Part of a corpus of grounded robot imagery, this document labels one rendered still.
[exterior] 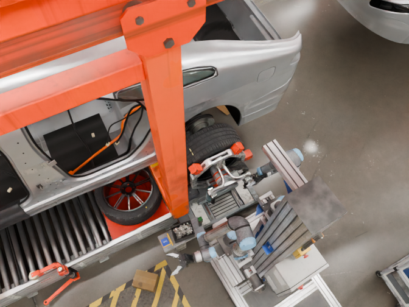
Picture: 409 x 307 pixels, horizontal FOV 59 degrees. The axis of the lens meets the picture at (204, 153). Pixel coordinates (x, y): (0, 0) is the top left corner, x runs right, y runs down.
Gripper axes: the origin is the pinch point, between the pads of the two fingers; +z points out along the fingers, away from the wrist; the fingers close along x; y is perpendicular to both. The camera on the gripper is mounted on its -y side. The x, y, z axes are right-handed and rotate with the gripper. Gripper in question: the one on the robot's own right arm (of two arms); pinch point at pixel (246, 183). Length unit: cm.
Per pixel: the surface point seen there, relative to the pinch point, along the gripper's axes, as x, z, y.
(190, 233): 11, 63, -28
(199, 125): -69, 13, 9
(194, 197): -23, 41, -44
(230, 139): -33.5, 0.2, 30.2
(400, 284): 142, -103, -64
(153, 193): -42, 77, -33
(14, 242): -66, 218, -56
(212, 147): -32, 19, 35
